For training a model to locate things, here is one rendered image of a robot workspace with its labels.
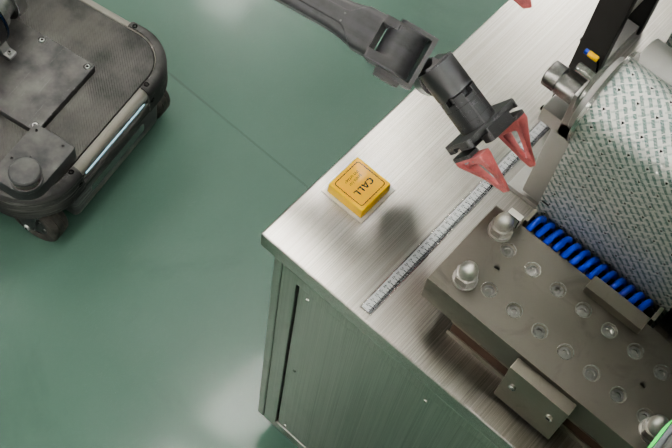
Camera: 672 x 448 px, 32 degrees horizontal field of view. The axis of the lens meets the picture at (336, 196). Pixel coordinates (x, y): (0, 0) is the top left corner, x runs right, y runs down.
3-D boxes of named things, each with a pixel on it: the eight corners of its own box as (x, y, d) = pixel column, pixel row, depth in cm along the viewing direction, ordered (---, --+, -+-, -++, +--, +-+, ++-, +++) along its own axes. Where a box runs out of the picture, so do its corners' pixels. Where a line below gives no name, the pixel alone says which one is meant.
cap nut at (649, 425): (648, 412, 158) (659, 401, 154) (670, 430, 157) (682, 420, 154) (632, 432, 157) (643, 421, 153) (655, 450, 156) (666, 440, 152)
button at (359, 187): (356, 163, 188) (357, 155, 185) (389, 190, 186) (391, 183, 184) (326, 191, 185) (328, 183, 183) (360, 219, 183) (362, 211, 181)
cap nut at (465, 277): (462, 262, 166) (468, 248, 163) (482, 278, 166) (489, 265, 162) (446, 279, 165) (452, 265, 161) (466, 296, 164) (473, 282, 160)
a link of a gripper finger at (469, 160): (484, 204, 168) (445, 152, 167) (515, 173, 171) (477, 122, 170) (510, 198, 162) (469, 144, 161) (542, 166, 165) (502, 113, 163)
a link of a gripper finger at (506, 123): (498, 190, 170) (459, 139, 168) (529, 160, 172) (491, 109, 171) (524, 183, 163) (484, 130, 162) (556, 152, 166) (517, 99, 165)
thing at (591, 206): (536, 208, 173) (570, 143, 156) (668, 311, 167) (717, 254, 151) (534, 210, 172) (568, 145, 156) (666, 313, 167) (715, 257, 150)
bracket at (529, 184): (522, 166, 190) (573, 56, 164) (554, 190, 189) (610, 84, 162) (503, 185, 188) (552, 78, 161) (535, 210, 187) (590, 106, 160)
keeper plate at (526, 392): (501, 383, 171) (518, 357, 162) (556, 429, 169) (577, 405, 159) (490, 396, 170) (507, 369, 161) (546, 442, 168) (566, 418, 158)
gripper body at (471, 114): (451, 159, 167) (420, 117, 166) (496, 116, 171) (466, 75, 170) (475, 151, 161) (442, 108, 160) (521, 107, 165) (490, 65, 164)
